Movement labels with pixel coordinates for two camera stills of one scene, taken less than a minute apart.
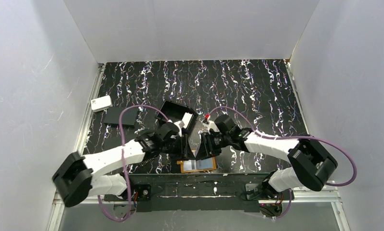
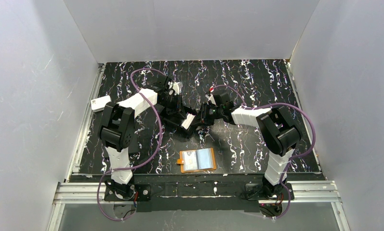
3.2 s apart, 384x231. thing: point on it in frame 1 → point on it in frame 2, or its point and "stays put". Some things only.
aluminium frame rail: (57, 214) stays put
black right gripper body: (207, 145) → (204, 112)
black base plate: (200, 192) stays put
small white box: (101, 103) stays put
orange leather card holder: (203, 164) stays put
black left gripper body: (180, 145) → (181, 114)
